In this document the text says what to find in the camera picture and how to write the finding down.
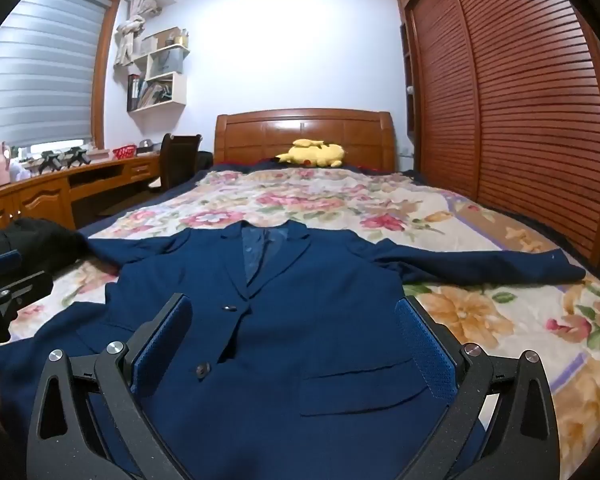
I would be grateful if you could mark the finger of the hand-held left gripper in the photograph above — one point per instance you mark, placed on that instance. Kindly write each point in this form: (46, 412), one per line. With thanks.
(5, 260)
(32, 285)

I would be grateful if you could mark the grey window blind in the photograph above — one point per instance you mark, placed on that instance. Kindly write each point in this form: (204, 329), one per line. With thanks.
(35, 75)

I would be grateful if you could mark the grey paper bag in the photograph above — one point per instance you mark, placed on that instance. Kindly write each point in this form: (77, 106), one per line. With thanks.
(169, 62)

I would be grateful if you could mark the yellow plush toy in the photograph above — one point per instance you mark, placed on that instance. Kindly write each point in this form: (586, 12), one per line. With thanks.
(312, 154)

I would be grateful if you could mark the row of books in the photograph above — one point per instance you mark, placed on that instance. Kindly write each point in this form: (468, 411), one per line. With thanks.
(147, 92)

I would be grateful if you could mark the blue suit jacket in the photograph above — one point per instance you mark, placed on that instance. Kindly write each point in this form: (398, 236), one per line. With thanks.
(305, 310)

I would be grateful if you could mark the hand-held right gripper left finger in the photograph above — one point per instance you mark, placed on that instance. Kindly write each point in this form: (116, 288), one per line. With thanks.
(160, 340)

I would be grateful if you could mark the dark brown chair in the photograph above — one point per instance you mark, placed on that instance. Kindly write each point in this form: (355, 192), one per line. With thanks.
(177, 160)

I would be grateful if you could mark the silver pot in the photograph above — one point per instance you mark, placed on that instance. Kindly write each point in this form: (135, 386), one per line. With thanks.
(146, 146)

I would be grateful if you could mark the dark bag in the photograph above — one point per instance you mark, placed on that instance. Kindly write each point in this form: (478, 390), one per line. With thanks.
(205, 160)

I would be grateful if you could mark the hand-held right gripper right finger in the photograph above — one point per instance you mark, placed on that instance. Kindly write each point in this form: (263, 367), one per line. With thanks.
(425, 350)

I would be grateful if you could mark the wooden bed headboard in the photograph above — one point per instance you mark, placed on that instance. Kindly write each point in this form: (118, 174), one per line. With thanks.
(260, 135)

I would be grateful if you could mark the white wall shelf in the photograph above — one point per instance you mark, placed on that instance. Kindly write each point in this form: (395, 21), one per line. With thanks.
(177, 90)

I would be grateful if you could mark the wooden louvred wardrobe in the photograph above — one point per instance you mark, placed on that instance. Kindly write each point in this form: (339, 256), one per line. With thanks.
(520, 110)

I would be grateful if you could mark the black garment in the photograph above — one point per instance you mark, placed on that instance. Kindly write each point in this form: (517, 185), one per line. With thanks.
(35, 240)

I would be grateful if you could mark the wooden window frame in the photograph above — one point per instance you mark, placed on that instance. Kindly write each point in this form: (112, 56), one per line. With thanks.
(100, 85)

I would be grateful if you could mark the pink rabbit figure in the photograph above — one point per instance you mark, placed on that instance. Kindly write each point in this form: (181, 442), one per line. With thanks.
(0, 167)

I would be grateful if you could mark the beige tied curtain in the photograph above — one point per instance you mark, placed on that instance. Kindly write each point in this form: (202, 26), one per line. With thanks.
(130, 35)

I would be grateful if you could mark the red basket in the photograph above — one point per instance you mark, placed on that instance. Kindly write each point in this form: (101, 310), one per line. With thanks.
(125, 152)

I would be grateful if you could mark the black gripper stand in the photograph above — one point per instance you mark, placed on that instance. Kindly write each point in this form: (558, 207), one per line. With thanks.
(50, 161)
(77, 157)

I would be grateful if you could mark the wooden desk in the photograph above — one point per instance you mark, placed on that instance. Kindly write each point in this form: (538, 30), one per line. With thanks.
(45, 195)

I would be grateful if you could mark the floral blanket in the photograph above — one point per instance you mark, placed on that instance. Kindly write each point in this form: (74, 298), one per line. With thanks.
(330, 200)

